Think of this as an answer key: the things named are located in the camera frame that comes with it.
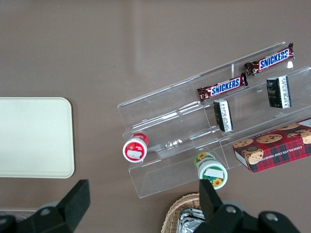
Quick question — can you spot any beige plastic serving tray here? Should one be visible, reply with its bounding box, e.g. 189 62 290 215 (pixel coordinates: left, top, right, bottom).
0 97 75 180

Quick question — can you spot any red plaid cookie box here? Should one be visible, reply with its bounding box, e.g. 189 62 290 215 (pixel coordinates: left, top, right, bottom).
232 117 311 174

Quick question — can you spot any small black snack box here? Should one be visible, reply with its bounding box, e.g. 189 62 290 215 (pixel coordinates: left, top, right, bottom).
265 75 292 109
213 99 234 133

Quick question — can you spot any green sunflower yogurt cup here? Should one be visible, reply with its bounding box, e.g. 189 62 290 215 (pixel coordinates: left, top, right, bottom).
193 152 228 190

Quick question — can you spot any clear acrylic stepped shelf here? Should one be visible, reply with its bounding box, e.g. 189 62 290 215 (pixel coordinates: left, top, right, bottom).
190 40 311 170
117 79 230 200

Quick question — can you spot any red lidded yogurt cup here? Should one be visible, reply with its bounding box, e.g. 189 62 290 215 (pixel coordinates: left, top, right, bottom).
122 133 149 163

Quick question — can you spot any Snickers chocolate bar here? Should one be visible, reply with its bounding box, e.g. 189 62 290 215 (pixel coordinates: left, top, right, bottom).
243 43 296 77
196 72 249 104

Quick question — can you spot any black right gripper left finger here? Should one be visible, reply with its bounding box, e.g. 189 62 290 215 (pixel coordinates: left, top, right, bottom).
29 179 91 233

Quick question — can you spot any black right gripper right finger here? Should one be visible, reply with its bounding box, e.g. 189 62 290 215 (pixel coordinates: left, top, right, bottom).
194 180 258 233

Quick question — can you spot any light wicker basket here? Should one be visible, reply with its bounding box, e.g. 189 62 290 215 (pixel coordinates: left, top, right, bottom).
161 192 207 233

